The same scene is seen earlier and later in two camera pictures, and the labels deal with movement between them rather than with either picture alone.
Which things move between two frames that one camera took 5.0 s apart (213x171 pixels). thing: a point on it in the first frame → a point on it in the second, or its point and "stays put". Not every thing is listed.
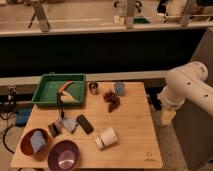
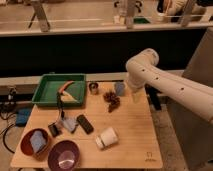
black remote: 84,123 stays put
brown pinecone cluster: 112,100 stays put
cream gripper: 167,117 → 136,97
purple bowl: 64,156 stays put
